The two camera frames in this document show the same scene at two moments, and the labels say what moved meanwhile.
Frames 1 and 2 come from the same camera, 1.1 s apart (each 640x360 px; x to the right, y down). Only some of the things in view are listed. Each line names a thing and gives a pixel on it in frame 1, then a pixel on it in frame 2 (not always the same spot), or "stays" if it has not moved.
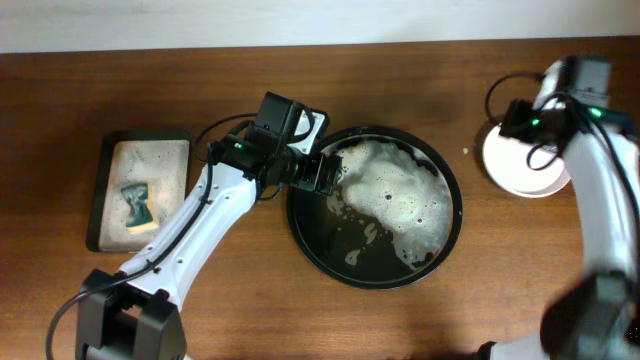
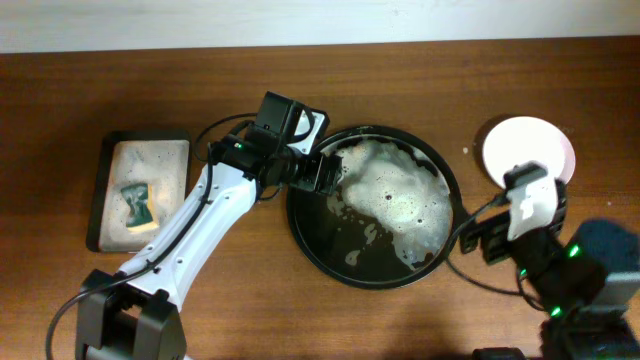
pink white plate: (524, 168) stays
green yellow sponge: (142, 216) stays
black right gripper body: (516, 120) to (491, 235)
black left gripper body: (314, 173) stays
